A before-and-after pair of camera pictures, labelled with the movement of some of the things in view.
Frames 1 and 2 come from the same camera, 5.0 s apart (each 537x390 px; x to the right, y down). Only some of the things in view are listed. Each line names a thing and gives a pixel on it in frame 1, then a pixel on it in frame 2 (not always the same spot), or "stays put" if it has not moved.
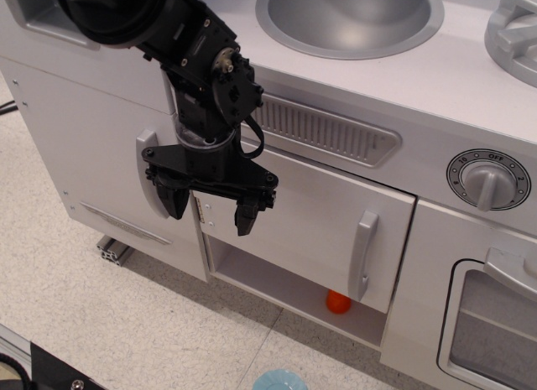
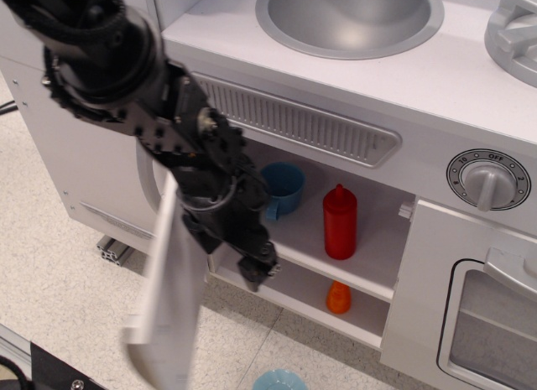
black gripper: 210,159 -> 243,227
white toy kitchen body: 401,126 stays put
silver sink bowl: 350,23 stays put
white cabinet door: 310,227 -> 166,336
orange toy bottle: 336,303 stays put
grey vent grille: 298,127 stays put
